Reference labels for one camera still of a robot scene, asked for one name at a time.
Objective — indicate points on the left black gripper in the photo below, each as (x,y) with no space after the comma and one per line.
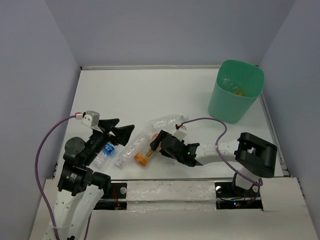
(122,134)

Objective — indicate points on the small yellow cap bottle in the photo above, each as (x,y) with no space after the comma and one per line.
(237,91)

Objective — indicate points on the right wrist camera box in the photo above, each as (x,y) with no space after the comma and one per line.
(181,132)

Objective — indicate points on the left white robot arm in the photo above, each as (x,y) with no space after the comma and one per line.
(79,187)

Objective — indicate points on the clear crushed bottle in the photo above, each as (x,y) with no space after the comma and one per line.
(167,122)

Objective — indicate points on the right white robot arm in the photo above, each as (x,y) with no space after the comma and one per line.
(250,157)

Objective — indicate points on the blue label water bottle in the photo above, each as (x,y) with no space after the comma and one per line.
(105,157)

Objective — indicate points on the green plastic bin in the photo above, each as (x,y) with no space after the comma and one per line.
(230,108)

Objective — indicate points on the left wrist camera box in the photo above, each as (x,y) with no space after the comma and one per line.
(91,119)

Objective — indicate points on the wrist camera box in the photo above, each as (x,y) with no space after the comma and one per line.
(91,119)
(181,132)

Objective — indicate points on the orange label tea bottle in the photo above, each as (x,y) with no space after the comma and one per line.
(144,155)

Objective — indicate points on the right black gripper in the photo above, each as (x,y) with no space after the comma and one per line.
(155,142)

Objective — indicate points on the clear bottle white cap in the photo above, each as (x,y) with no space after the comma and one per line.
(130,150)

